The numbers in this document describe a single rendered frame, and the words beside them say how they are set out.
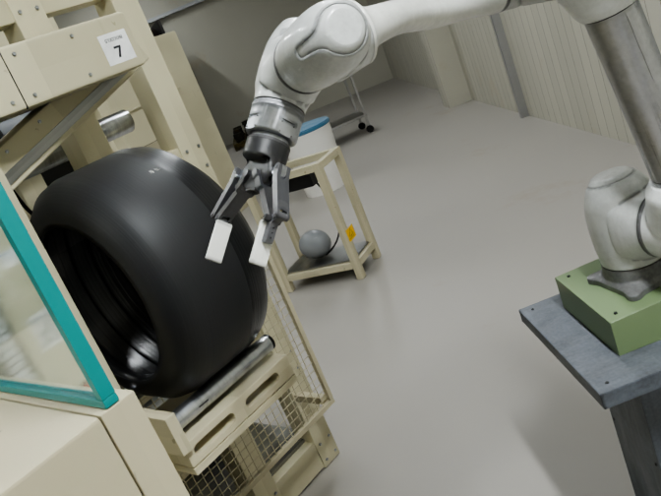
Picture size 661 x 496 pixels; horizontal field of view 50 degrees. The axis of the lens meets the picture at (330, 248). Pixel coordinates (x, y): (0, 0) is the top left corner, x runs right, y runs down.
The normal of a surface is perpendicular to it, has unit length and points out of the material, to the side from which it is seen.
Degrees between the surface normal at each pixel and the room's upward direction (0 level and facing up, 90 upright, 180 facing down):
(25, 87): 90
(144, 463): 90
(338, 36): 77
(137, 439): 90
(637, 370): 0
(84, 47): 90
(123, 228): 63
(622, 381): 0
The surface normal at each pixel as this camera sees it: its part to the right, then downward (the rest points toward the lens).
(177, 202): 0.39, -0.56
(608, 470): -0.37, -0.88
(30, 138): 0.73, -0.07
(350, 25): 0.24, 0.00
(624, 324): 0.10, 0.28
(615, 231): -0.80, 0.40
